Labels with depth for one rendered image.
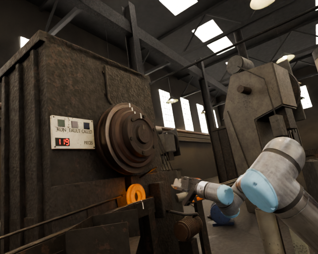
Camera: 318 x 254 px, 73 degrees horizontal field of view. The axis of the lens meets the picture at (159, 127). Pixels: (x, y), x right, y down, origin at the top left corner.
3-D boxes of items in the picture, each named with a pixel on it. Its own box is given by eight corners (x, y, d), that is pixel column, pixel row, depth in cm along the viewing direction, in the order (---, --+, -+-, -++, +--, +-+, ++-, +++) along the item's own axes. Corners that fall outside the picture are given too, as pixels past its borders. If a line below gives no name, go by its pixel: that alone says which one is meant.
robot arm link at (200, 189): (211, 199, 117) (201, 199, 110) (204, 197, 120) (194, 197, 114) (213, 182, 118) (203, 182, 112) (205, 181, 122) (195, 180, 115)
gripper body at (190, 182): (188, 177, 130) (205, 180, 121) (187, 191, 128) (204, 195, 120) (180, 176, 125) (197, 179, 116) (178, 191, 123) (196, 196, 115)
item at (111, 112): (101, 178, 122) (95, 99, 132) (153, 171, 160) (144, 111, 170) (109, 176, 118) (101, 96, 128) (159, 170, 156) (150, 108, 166)
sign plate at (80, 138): (51, 149, 112) (49, 116, 116) (93, 149, 133) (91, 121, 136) (53, 148, 110) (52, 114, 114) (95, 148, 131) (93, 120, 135)
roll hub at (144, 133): (124, 157, 126) (119, 112, 132) (154, 156, 148) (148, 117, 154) (131, 156, 123) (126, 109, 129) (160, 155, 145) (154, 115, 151)
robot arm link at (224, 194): (230, 210, 105) (222, 198, 101) (208, 204, 114) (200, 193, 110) (236, 193, 110) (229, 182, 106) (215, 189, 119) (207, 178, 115)
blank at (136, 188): (122, 191, 130) (126, 191, 128) (136, 180, 144) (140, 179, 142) (131, 214, 131) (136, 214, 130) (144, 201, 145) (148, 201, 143)
